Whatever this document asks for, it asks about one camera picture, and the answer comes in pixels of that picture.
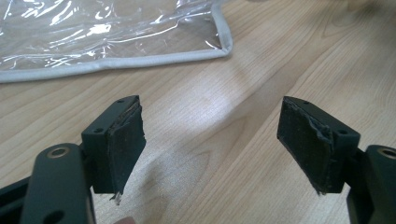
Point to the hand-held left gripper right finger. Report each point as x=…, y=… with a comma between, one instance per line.
x=314, y=143

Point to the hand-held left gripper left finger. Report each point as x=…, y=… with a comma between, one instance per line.
x=115, y=146

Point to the clear plastic bag grey trim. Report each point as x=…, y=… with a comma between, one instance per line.
x=102, y=34

